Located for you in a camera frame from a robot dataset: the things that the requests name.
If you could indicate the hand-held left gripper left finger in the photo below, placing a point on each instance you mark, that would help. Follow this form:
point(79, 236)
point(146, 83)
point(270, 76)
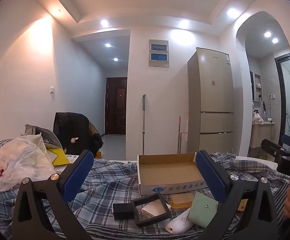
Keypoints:
point(76, 177)

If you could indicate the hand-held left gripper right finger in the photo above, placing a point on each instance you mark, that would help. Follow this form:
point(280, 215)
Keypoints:
point(210, 175)

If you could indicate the green snap pouch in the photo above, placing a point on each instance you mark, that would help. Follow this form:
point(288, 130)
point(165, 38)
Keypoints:
point(201, 210)

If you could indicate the shallow cardboard box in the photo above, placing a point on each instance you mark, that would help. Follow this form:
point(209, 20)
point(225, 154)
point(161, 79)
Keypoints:
point(170, 170)

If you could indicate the small black box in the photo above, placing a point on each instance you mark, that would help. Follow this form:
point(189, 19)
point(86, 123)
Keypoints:
point(122, 211)

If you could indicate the black frame display box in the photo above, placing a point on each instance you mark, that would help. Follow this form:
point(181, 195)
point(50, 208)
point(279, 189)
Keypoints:
point(147, 198)

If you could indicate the beige vanity cabinet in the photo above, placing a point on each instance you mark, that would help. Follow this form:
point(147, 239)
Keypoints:
point(260, 132)

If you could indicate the white printed booklet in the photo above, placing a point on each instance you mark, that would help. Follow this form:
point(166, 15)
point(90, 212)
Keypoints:
point(73, 158)

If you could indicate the yellow box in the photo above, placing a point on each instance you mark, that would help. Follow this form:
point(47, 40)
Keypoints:
point(59, 156)

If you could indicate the white bag on vanity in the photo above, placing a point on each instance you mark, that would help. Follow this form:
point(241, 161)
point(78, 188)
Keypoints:
point(258, 118)

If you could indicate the blue plaid shirt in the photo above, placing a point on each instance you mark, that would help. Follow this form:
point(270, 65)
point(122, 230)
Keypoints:
point(114, 177)

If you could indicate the black jacket on chair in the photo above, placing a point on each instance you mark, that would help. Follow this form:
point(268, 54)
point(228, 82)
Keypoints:
point(72, 127)

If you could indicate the red broom stick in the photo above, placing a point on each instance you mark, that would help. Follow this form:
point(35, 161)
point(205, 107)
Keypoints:
point(179, 135)

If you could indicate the brown cardboard box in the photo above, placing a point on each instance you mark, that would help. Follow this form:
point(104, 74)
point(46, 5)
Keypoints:
point(94, 128)

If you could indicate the grey bag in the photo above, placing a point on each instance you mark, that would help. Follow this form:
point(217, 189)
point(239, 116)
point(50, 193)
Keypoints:
point(44, 135)

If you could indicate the clear plastic bag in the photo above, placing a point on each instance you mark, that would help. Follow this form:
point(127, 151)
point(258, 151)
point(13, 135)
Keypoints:
point(22, 155)

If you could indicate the beige refrigerator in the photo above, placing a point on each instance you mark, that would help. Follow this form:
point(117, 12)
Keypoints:
point(210, 92)

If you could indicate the dark brown door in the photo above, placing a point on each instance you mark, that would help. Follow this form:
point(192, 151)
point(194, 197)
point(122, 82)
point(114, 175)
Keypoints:
point(116, 105)

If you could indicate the grey electrical panel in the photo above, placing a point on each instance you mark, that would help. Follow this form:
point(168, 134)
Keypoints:
point(158, 52)

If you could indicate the wall niche shelf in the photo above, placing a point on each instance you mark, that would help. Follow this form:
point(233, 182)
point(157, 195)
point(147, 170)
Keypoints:
point(258, 85)

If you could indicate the white light switch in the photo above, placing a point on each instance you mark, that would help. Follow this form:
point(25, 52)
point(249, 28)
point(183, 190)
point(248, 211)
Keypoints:
point(51, 89)

